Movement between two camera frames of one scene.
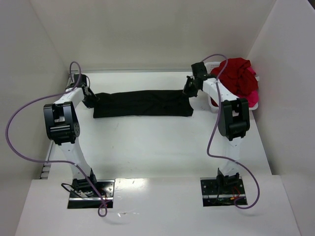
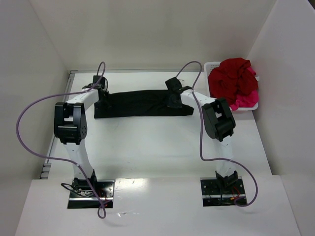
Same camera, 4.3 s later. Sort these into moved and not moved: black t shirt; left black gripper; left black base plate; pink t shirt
Moved: left black gripper
Not moved: pink t shirt; left black base plate; black t shirt
